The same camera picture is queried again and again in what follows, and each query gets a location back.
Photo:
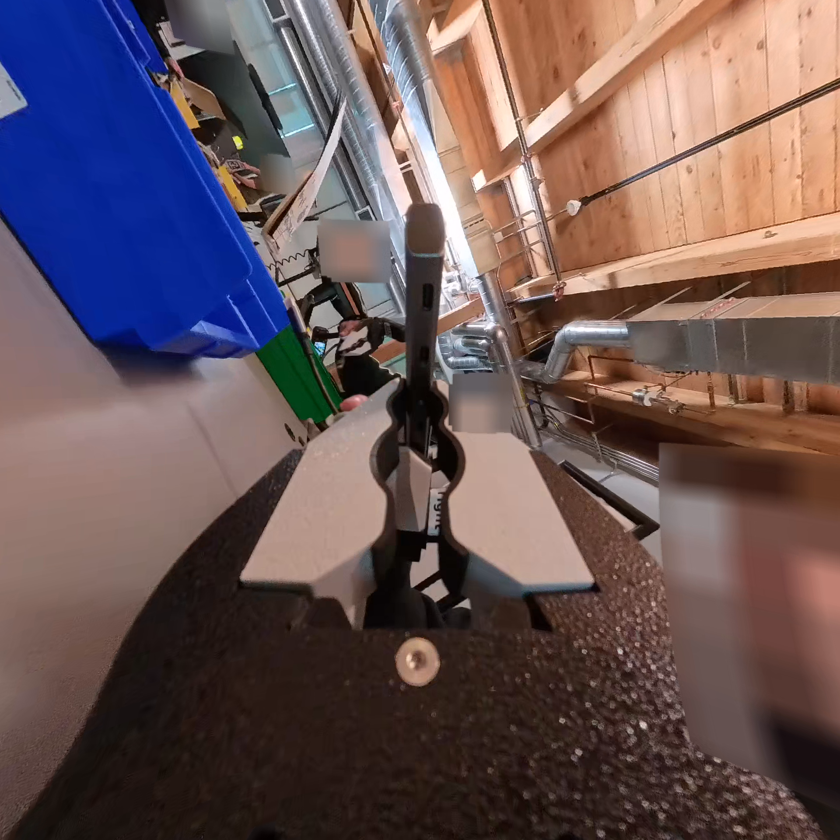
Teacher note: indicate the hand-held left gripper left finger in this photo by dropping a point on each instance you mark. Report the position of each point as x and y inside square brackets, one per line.
[308, 525]

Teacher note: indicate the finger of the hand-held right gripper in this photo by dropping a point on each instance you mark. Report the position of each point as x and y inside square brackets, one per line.
[410, 492]

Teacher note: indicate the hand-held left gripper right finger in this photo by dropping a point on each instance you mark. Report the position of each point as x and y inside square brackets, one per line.
[518, 518]

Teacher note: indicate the dark grey USB hub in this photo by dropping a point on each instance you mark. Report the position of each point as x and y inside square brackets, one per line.
[420, 295]

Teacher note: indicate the blue plastic bin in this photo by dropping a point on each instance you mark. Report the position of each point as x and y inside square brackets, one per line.
[111, 197]

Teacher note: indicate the grey desk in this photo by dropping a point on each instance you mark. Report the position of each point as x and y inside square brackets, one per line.
[79, 525]

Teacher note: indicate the green plastic bin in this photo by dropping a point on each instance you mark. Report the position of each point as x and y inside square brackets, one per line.
[295, 374]

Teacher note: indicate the metal conduit pipe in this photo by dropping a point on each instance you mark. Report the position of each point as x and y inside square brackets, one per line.
[525, 144]

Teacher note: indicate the black ceiling pipe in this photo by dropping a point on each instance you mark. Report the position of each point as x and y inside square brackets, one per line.
[722, 134]

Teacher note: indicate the black metal frame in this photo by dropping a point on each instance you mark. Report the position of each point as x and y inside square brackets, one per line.
[617, 505]

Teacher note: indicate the silver elbow duct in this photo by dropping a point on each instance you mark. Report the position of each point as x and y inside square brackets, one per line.
[584, 341]

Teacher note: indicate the foil-wrapped rectangular duct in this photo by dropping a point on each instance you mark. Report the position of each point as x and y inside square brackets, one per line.
[735, 334]

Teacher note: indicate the silver spiral duct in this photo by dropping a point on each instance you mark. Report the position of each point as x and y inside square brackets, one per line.
[407, 79]

